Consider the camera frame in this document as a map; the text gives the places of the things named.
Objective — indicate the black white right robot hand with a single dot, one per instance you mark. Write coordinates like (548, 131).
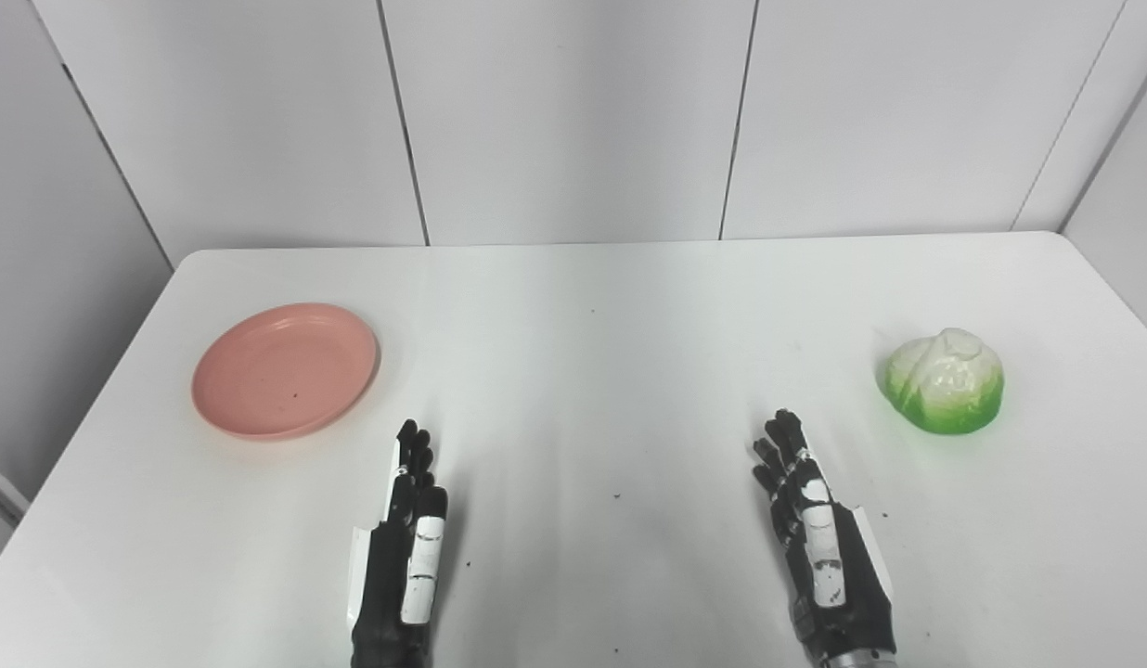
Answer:
(847, 594)

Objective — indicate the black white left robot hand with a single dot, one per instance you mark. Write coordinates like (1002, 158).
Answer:
(388, 575)

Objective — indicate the pink round plate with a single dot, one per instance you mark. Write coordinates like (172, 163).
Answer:
(286, 371)

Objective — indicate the green white toy cabbage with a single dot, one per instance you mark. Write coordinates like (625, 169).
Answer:
(949, 385)

